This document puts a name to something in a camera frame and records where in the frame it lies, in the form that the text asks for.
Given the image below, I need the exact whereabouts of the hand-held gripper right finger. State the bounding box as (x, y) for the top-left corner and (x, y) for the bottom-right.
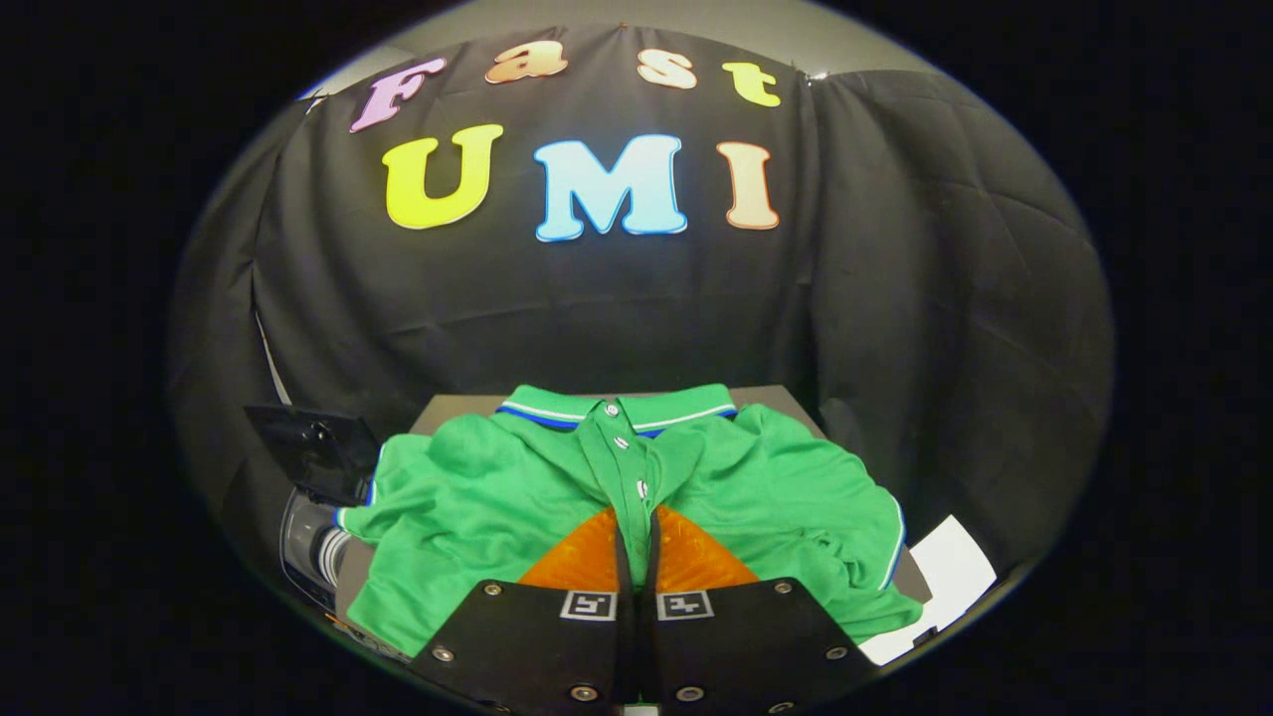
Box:
(640, 504), (883, 715)

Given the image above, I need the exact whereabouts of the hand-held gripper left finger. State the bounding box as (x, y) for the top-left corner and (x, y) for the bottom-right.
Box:
(411, 505), (638, 715)

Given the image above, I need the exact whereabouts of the green polo shirt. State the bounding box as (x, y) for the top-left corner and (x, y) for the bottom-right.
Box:
(336, 383), (926, 657)

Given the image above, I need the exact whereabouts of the dark washing machine lid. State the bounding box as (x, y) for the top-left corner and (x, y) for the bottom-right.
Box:
(244, 405), (381, 508)

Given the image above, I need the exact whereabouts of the white board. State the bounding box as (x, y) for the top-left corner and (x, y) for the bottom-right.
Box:
(857, 514), (998, 665)

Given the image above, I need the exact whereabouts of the beige cabinet with dark top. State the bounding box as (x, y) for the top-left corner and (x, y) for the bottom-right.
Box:
(333, 388), (936, 659)

